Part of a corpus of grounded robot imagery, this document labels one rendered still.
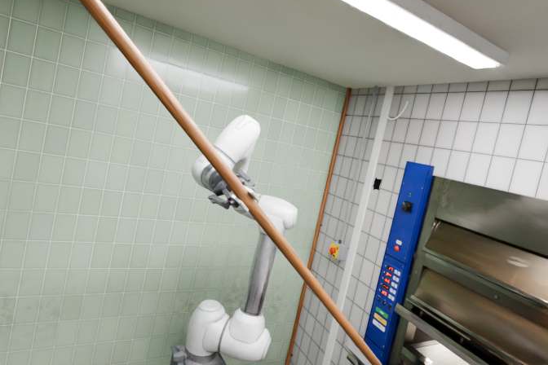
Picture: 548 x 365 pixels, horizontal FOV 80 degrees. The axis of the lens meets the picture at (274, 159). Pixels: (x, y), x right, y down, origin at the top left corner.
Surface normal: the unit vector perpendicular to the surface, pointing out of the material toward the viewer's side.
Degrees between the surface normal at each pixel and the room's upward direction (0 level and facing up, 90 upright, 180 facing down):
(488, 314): 70
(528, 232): 90
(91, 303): 90
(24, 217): 90
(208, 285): 90
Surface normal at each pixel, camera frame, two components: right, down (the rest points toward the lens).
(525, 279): -0.74, -0.48
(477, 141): -0.86, -0.15
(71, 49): 0.46, 0.15
